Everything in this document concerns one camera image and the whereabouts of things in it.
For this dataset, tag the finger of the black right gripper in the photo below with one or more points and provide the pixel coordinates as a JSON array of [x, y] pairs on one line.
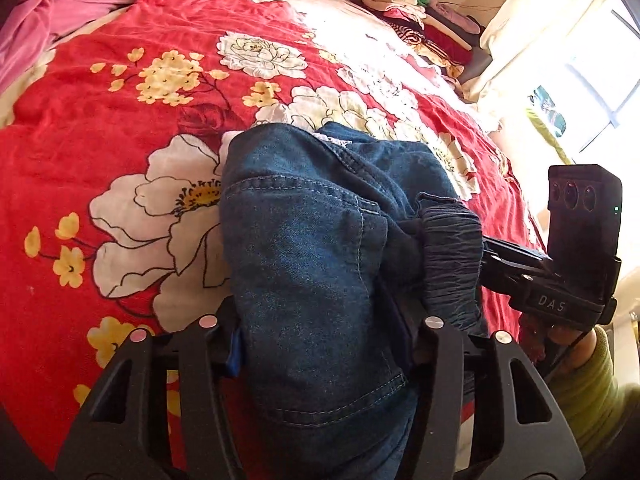
[[504, 263]]

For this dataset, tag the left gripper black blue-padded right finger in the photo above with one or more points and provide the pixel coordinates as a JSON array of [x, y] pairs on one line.
[[404, 317]]

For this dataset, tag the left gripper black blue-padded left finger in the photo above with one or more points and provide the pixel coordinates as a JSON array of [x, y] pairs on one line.
[[227, 340]]

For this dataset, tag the blue denim pants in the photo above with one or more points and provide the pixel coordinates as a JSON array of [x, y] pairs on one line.
[[312, 224]]

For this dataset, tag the right hand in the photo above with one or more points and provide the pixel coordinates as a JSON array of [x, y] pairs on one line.
[[538, 339]]

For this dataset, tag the green jacket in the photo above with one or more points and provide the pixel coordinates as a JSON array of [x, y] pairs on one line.
[[592, 401]]

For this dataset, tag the cream curtain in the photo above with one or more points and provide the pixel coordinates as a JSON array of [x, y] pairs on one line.
[[564, 83]]

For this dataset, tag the red floral bedspread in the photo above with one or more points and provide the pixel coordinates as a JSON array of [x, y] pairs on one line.
[[111, 165]]

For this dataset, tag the stack of folded clothes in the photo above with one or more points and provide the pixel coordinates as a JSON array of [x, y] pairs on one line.
[[438, 32]]

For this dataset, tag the black camera box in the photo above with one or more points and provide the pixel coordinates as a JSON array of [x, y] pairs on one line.
[[585, 203]]

